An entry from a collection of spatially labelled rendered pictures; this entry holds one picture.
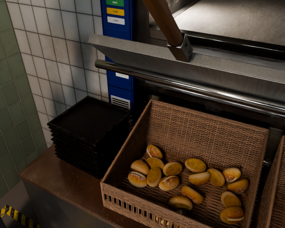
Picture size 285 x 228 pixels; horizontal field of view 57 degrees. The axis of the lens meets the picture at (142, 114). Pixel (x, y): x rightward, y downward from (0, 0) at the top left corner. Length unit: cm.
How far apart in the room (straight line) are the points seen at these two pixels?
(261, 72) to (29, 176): 112
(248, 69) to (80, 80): 113
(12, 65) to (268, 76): 154
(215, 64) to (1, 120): 151
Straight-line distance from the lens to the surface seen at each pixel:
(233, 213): 113
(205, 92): 77
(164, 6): 44
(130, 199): 105
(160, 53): 66
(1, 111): 187
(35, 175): 138
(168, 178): 119
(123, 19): 122
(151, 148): 130
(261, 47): 109
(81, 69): 153
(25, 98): 196
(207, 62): 62
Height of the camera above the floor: 155
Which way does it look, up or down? 36 degrees down
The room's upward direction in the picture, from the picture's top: straight up
